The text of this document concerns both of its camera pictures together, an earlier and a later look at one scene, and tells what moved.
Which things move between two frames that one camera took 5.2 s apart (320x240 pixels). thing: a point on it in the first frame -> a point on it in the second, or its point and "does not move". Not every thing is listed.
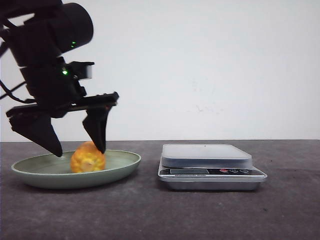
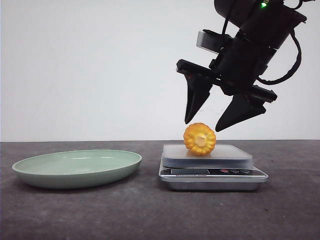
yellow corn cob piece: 87,157 -> 199,139
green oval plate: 49,171 does not move
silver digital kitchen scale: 208,167 does not move
